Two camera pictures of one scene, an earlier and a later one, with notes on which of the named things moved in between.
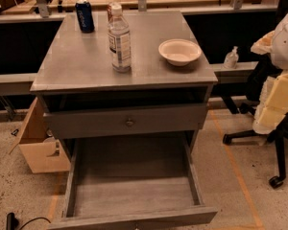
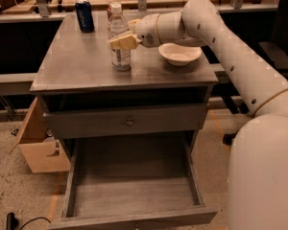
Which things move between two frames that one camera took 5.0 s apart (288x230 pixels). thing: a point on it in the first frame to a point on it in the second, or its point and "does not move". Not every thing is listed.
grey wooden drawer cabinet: [132, 164] does not move
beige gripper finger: [263, 45] to [147, 30]
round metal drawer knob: [129, 123] does not move
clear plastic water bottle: [119, 40] does not move
